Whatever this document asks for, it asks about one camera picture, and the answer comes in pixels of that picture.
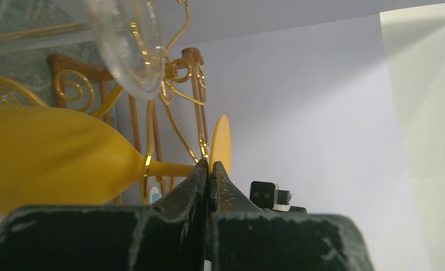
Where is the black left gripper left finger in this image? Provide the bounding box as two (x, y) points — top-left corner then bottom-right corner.
(0, 160), (209, 270)

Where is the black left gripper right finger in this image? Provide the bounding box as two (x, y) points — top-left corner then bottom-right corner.
(209, 161), (373, 270)

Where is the yellow plastic wine glass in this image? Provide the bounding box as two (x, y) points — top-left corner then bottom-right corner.
(0, 104), (232, 216)

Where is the clear wine glass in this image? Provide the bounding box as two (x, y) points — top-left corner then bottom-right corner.
(0, 1), (164, 100)

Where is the blue packaged item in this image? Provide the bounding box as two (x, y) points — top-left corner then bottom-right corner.
(148, 186), (162, 204)

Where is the wooden tiered display shelf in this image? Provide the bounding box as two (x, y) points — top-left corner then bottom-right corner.
(47, 47), (210, 204)

